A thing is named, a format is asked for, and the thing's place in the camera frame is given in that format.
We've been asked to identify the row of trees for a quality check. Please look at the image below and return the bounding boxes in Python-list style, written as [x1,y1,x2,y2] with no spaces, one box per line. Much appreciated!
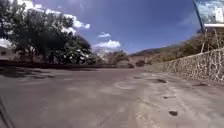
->
[0,0,131,67]

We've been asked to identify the brown hill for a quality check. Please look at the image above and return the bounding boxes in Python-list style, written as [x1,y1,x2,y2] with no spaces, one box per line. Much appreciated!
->
[127,43,188,68]

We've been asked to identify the dry bushes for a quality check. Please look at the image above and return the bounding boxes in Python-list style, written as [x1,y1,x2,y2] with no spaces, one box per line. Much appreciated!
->
[146,29,224,64]

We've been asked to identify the grey asphalt road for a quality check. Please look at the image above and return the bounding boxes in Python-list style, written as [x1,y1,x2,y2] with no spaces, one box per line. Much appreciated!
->
[0,65,224,128]

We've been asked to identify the billboard on posts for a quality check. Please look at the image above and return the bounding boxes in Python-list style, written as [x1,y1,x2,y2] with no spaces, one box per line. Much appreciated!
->
[192,0,224,54]

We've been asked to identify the rubble stone wall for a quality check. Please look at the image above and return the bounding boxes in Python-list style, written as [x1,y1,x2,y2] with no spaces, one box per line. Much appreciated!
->
[145,47,224,84]

